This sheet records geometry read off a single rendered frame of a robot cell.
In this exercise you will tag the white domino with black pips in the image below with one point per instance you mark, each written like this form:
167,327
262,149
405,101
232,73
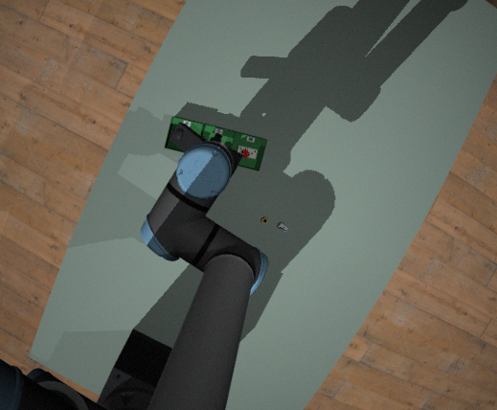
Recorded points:
253,152

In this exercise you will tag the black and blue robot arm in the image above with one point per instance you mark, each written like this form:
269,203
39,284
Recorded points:
199,371

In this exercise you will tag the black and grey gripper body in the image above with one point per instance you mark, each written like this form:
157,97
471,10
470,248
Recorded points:
236,158

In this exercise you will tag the green rack of three bins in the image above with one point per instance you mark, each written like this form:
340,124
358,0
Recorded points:
208,131

